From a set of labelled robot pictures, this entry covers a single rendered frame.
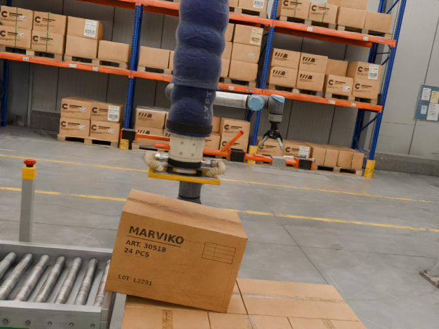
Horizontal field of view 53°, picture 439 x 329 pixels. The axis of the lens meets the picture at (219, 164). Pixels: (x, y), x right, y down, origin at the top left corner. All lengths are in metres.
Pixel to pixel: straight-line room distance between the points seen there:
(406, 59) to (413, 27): 0.78
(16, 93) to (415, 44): 9.50
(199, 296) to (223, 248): 0.27
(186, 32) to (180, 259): 1.04
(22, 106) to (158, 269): 9.05
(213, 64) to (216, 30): 0.15
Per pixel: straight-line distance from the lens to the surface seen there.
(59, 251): 2.70
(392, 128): 12.04
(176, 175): 2.06
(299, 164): 2.25
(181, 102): 2.05
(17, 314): 2.15
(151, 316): 2.16
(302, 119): 11.08
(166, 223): 2.06
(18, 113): 10.97
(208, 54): 2.04
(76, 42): 9.36
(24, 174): 2.78
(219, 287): 2.19
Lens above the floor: 1.64
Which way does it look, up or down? 11 degrees down
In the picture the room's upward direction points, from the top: 8 degrees clockwise
